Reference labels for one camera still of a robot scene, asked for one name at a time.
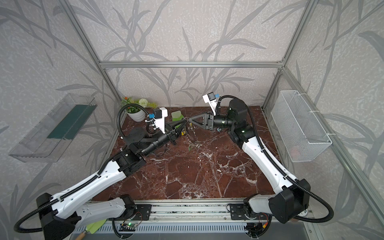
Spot metal keyring bunch with tags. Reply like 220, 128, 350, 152
185, 122, 199, 151

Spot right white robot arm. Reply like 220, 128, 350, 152
189, 99, 310, 223

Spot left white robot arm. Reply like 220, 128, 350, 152
37, 120, 188, 240

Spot white pot with green plant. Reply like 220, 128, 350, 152
121, 97, 158, 122

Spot small circuit board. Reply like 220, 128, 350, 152
118, 223, 140, 233

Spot green silicone spatula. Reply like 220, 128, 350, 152
76, 219, 107, 240

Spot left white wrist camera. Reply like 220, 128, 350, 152
149, 107, 168, 134

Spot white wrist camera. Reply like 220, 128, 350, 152
149, 107, 168, 134
203, 92, 220, 116

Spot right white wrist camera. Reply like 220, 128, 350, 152
203, 92, 220, 116

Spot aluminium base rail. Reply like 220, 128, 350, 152
62, 197, 286, 235

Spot white wire mesh basket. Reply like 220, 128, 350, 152
271, 90, 332, 163

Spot clear plastic wall shelf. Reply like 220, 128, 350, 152
9, 94, 97, 163

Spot right black corrugated cable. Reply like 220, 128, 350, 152
215, 95, 334, 224

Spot black corrugated cable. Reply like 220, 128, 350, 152
215, 95, 334, 224
13, 103, 151, 234

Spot left black corrugated cable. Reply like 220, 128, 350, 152
13, 103, 151, 234

